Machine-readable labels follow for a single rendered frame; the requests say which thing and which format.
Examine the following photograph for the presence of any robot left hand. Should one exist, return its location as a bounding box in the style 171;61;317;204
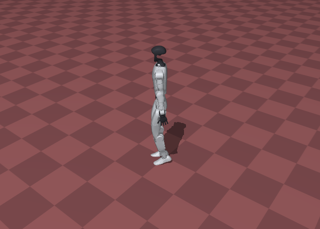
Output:
157;110;168;126

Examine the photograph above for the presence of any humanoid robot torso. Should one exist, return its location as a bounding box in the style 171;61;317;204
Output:
152;62;167;110

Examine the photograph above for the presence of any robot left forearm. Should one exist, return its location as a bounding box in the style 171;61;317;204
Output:
156;92;165;115

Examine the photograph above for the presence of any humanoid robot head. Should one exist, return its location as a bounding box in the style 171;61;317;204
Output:
151;45;166;67

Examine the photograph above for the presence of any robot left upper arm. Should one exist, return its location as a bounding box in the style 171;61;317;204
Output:
155;69;164;96

